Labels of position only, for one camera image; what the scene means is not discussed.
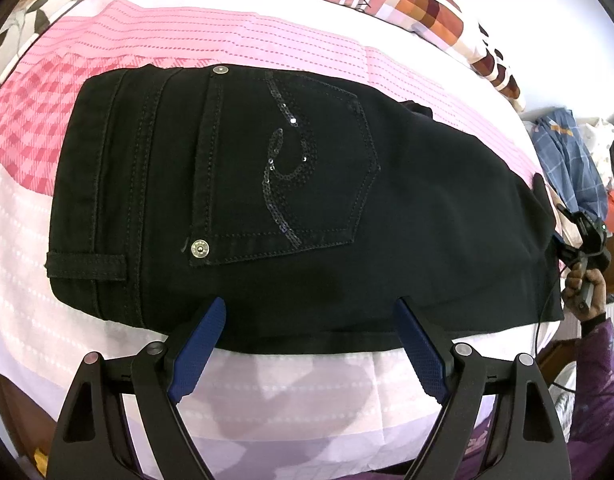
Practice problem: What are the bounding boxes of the person's right hand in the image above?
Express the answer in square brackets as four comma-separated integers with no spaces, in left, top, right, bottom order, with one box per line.
[561,262,607,323]

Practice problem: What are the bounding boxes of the pink checked bed sheet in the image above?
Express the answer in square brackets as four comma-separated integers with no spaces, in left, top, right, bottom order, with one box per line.
[0,0,561,479]

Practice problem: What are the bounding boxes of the black jeans with sequins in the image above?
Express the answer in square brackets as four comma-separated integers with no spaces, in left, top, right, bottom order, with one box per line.
[45,65,562,354]

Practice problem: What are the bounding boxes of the blue checked cloth pile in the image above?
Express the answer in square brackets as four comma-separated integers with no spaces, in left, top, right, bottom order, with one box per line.
[530,108,609,221]

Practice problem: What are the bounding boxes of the purple sleeved right forearm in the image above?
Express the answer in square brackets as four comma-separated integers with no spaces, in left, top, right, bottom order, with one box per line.
[568,314,614,480]

